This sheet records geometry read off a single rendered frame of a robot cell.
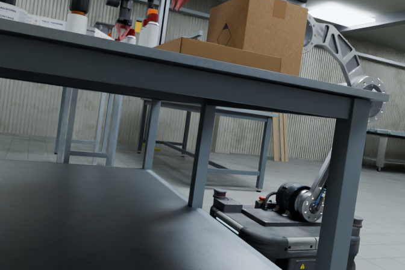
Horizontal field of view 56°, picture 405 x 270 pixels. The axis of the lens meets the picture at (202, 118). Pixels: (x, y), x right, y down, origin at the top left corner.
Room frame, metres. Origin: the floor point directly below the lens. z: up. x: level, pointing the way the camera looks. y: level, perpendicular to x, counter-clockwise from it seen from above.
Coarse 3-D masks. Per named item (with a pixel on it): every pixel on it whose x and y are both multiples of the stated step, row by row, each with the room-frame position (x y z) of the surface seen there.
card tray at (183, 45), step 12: (156, 48) 1.00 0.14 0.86; (168, 48) 0.90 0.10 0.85; (180, 48) 0.82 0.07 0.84; (192, 48) 0.83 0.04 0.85; (204, 48) 0.84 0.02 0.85; (216, 48) 0.85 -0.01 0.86; (228, 48) 0.87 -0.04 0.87; (228, 60) 0.87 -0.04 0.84; (240, 60) 0.88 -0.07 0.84; (252, 60) 0.89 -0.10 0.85; (264, 60) 0.90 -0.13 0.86; (276, 60) 0.92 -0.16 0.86
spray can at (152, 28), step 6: (150, 18) 1.57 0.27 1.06; (156, 18) 1.56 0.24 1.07; (150, 24) 1.55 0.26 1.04; (156, 24) 1.56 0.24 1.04; (150, 30) 1.55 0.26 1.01; (156, 30) 1.56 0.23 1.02; (150, 36) 1.55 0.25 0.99; (156, 36) 1.56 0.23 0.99; (150, 42) 1.55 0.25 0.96; (156, 42) 1.57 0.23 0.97
